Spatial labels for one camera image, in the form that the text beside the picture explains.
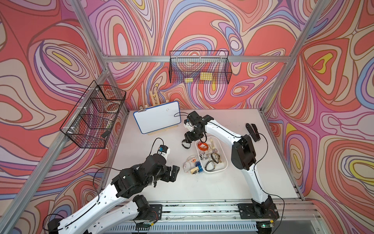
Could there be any beige strap watch long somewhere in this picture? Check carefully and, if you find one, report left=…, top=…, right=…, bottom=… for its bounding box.
left=210, top=138, right=222, bottom=163

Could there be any white pink kids watch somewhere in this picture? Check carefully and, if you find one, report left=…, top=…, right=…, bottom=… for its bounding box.
left=183, top=161, right=191, bottom=173

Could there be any white orange kids watch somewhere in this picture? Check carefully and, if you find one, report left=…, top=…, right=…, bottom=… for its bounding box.
left=187, top=155, right=199, bottom=163

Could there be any dark brown leather watch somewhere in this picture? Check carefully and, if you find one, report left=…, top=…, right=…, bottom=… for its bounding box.
left=210, top=153, right=221, bottom=164

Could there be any black band watch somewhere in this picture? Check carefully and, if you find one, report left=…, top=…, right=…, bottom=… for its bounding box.
left=181, top=139, right=191, bottom=149

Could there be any brown strap watch front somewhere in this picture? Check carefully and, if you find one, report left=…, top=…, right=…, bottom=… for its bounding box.
left=205, top=160, right=216, bottom=172

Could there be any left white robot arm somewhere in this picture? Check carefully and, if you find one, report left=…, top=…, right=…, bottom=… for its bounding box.
left=43, top=153, right=180, bottom=234

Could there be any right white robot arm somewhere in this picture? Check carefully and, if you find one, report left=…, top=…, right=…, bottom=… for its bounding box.
left=184, top=111, right=280, bottom=220

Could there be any white plastic storage tray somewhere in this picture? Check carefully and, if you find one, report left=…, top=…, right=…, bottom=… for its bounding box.
left=195, top=136, right=228, bottom=174

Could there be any blue framed whiteboard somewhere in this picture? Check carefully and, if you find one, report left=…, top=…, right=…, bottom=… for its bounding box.
left=133, top=100, right=182, bottom=135

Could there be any yellow sticky note pad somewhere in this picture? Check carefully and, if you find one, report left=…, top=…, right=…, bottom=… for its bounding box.
left=200, top=72, right=213, bottom=82

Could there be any black stapler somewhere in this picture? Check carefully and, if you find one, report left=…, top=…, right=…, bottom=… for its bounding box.
left=245, top=123, right=261, bottom=142

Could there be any wooden easel stand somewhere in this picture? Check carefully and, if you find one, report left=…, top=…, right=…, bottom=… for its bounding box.
left=140, top=90, right=179, bottom=136

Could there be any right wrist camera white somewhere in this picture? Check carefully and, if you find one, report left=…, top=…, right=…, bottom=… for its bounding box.
left=184, top=119, right=194, bottom=132

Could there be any beige strap blue watch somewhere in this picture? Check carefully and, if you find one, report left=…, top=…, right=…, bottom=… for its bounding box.
left=190, top=167, right=199, bottom=175

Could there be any black wire basket back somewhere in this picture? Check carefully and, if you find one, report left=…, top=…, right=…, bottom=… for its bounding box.
left=169, top=49, right=232, bottom=84

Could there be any black wire basket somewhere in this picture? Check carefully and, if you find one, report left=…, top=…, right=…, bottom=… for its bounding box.
left=59, top=81, right=127, bottom=149
left=169, top=49, right=232, bottom=84

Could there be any black wire basket left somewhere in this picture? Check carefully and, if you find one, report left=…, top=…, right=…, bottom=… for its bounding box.
left=59, top=81, right=127, bottom=149

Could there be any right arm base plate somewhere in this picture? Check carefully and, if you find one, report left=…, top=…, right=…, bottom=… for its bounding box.
left=238, top=203, right=280, bottom=220

